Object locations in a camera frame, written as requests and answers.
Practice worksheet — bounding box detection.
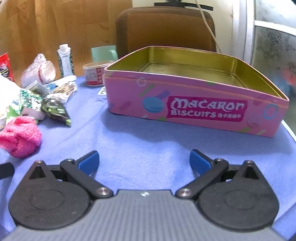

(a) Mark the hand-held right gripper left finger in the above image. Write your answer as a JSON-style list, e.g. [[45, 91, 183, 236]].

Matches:
[[29, 150, 114, 201]]

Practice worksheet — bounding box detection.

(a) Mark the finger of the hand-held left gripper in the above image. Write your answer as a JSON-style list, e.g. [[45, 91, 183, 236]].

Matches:
[[0, 163, 15, 179]]

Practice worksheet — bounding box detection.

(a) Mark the green patterned soft packet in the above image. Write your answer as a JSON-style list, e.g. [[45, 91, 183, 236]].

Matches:
[[20, 89, 45, 120]]

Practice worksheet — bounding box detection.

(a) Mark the beige cord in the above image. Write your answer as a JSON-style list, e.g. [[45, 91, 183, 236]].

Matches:
[[195, 0, 221, 53]]

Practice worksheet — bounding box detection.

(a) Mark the red white instant noodle cup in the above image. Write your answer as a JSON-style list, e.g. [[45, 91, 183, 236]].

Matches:
[[83, 61, 114, 87]]

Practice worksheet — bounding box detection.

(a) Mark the clear plastic cup in bag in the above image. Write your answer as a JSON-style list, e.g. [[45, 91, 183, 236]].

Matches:
[[20, 54, 56, 88]]

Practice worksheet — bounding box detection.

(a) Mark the white framed glass door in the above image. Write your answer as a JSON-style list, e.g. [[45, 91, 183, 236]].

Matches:
[[236, 0, 296, 139]]

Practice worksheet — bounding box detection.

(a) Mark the blue printed tablecloth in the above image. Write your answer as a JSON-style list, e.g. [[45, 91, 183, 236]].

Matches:
[[0, 74, 296, 241]]

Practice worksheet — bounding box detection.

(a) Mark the pink biscuit tin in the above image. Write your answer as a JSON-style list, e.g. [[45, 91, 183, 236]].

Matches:
[[103, 46, 290, 138]]

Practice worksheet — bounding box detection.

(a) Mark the small pale green packet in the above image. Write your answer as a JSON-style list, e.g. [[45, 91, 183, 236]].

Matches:
[[25, 81, 51, 96]]

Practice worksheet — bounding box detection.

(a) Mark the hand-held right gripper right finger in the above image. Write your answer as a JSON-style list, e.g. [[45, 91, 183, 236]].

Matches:
[[176, 149, 260, 200]]

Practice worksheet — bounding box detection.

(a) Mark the dark green snack packet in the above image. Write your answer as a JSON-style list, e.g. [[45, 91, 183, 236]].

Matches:
[[42, 97, 72, 127]]

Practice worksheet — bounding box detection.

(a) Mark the white green drink carton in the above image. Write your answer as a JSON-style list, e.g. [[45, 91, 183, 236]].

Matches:
[[57, 44, 75, 78]]

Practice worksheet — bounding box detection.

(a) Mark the red snack box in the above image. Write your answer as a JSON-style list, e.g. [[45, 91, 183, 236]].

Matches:
[[0, 52, 15, 81]]

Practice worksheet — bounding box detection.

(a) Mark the pink fluffy sock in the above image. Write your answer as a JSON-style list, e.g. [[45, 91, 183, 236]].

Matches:
[[0, 116, 42, 158]]

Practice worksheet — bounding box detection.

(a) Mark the large white tissue pack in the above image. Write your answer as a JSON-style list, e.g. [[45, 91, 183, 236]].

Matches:
[[0, 75, 22, 130]]

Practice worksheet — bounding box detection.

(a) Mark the green plastic mug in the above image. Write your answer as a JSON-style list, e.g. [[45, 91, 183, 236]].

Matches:
[[91, 46, 118, 64]]

